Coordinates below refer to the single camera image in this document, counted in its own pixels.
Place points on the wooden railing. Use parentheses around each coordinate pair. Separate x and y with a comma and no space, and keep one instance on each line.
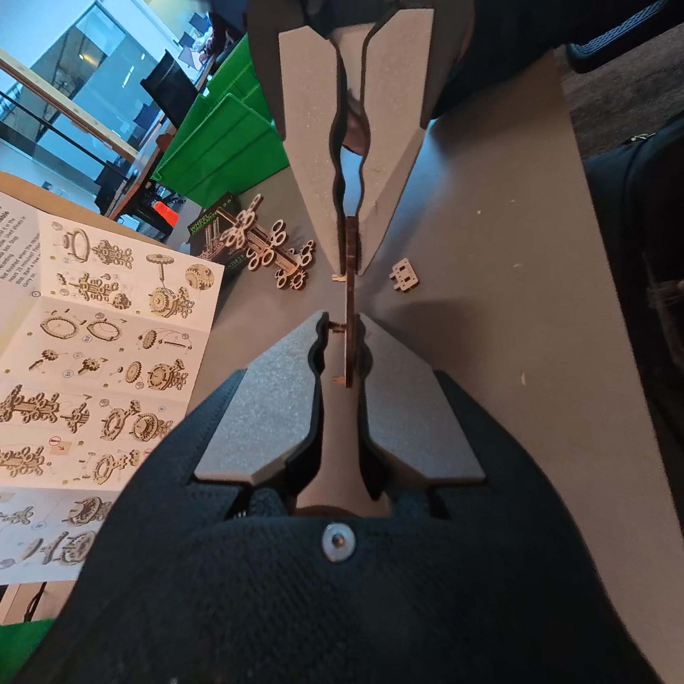
(64,104)

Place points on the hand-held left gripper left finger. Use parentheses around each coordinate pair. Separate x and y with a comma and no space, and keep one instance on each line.
(267,417)

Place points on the person's right hand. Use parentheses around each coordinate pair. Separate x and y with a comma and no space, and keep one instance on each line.
(357,133)

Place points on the white instruction board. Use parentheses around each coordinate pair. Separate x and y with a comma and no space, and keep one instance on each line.
(16,240)

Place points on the black model kit box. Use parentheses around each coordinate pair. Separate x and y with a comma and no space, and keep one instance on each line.
(206,230)

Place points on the wooden flower-disc rod assembly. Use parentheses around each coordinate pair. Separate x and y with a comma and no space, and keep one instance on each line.
(255,239)

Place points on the small wooden connector piece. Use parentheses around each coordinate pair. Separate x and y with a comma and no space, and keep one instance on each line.
(404,275)

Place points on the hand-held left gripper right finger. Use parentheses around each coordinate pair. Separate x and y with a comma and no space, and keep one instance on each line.
(417,422)

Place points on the round wooden frame part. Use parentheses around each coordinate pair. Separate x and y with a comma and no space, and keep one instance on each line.
(350,299)

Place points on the tan rounded wooden panel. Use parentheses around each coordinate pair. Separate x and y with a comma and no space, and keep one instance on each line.
(64,197)

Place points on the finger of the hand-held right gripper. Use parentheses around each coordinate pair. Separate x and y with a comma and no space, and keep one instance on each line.
(310,133)
(395,107)

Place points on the green plastic bin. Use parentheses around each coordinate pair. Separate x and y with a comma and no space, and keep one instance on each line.
(224,160)
(21,646)
(235,75)

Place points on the folded assembly instruction sheet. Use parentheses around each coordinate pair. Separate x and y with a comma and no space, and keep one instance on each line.
(128,299)

